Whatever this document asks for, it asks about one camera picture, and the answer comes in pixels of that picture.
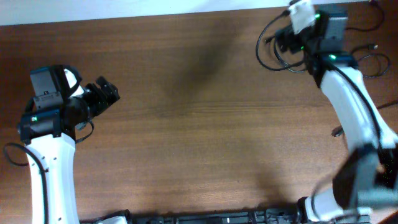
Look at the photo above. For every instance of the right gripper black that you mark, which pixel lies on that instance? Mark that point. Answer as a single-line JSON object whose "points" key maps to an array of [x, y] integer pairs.
{"points": [[287, 40]]}

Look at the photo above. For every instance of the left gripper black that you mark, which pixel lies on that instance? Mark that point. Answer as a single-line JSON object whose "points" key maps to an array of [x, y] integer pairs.
{"points": [[102, 101]]}

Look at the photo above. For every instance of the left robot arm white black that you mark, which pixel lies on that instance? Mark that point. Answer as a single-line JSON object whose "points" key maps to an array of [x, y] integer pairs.
{"points": [[59, 108]]}

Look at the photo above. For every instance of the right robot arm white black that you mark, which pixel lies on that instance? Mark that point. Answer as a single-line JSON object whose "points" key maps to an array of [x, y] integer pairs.
{"points": [[367, 181]]}

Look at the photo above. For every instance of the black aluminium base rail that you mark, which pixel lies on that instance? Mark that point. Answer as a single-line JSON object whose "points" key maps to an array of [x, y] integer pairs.
{"points": [[287, 215]]}

